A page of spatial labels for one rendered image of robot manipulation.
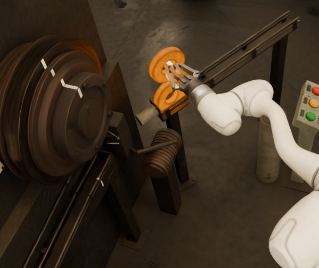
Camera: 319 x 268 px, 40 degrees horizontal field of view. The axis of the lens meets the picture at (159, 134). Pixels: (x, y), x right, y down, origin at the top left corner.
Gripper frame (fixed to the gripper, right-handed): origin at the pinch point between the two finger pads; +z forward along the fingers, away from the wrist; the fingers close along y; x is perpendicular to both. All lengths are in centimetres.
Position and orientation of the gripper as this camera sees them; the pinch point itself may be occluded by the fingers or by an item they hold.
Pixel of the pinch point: (166, 62)
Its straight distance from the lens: 176.4
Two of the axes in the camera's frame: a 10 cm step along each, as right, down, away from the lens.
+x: -1.1, -5.7, -8.2
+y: 8.2, -5.1, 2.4
